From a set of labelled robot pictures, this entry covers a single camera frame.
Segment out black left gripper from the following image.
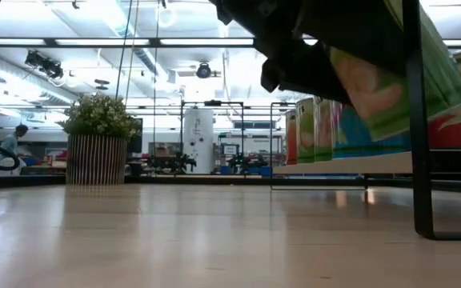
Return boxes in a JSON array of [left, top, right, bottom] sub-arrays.
[[210, 0, 407, 104]]

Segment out orange-label tin can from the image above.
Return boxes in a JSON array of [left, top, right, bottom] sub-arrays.
[[285, 108, 298, 166]]

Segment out wooden shelf with black legs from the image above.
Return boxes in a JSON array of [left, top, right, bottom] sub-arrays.
[[269, 0, 461, 242]]

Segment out black background robot station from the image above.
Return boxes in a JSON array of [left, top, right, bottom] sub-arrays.
[[148, 151, 198, 175], [228, 154, 271, 175]]

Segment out blue background bins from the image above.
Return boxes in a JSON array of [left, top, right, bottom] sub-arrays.
[[218, 165, 274, 177]]

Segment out white cylindrical tank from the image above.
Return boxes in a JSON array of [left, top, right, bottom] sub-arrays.
[[182, 106, 215, 175]]

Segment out long ceiling light bar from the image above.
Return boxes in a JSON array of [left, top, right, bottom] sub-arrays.
[[0, 36, 461, 50]]

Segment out dark background monitor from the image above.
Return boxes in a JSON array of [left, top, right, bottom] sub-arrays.
[[128, 118, 144, 155]]

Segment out artificial plant in ribbed pot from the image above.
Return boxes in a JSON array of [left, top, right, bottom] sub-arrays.
[[56, 92, 142, 186]]

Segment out black ceiling spotlight cluster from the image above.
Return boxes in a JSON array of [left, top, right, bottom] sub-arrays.
[[24, 50, 65, 78]]

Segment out person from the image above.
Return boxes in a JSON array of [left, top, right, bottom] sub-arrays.
[[0, 123, 30, 178]]

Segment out round black ceiling camera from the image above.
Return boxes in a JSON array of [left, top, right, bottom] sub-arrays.
[[195, 62, 214, 80]]

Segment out black background metal frame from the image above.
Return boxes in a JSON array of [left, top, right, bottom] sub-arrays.
[[179, 99, 246, 176]]

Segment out black metal table frame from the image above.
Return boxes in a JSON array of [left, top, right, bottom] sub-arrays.
[[0, 174, 461, 195]]

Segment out thin black hanging cable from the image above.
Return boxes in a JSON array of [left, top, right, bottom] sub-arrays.
[[114, 0, 140, 102]]

